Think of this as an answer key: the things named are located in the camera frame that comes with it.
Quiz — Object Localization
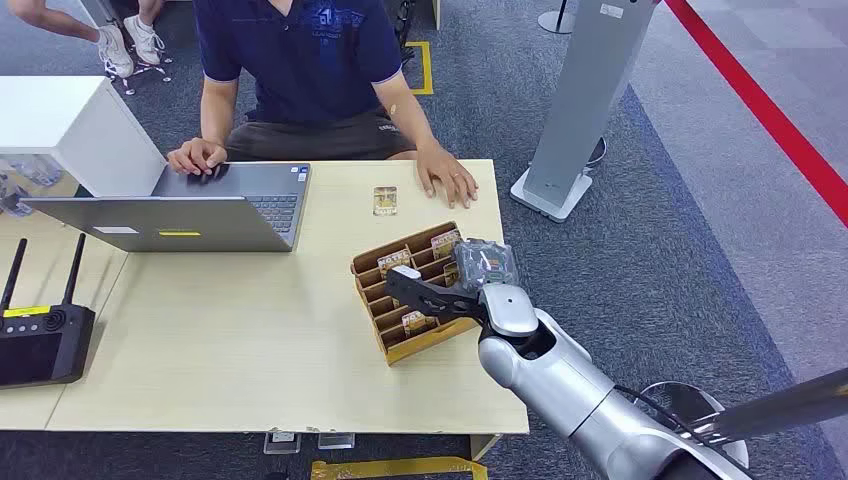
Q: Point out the seated person's legs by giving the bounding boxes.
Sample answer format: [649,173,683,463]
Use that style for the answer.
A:
[6,0,167,45]

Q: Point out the grey kiosk stand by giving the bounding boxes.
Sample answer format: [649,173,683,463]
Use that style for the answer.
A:
[509,0,661,225]

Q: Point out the clear plastic wrapping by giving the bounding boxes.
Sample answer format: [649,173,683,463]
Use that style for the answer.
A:
[0,155,65,219]

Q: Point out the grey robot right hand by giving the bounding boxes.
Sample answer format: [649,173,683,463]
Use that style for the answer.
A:
[386,238,540,338]

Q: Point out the dark metal pole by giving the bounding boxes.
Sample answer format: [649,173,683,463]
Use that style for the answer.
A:
[694,367,848,444]

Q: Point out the white cabinet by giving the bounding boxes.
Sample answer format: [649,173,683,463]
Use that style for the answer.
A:
[0,75,168,199]

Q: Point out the person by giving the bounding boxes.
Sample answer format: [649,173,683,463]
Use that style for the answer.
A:
[165,0,480,211]

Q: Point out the person's left hand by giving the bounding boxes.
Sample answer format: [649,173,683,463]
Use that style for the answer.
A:
[415,142,480,211]

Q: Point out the round grey post base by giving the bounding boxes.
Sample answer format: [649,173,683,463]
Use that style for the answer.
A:
[537,0,578,36]

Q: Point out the chrome round base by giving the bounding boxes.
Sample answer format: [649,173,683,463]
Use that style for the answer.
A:
[637,381,751,470]

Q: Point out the white sneaker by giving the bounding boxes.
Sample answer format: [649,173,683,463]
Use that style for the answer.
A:
[97,23,136,80]
[122,14,166,67]

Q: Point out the chair caster base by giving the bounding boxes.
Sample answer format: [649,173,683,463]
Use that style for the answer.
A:
[105,56,175,97]

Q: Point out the black controller with antennas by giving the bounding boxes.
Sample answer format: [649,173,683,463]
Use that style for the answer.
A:
[0,233,97,391]

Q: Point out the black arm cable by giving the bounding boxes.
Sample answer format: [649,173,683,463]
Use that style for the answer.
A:
[612,384,753,473]

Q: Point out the person's right hand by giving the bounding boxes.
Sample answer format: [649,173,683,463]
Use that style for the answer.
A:
[166,137,230,178]

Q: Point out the wooden card organiser box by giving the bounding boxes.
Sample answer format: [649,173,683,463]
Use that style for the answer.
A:
[350,221,482,367]

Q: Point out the grey laptop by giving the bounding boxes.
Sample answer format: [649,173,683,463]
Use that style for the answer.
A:
[19,162,313,254]

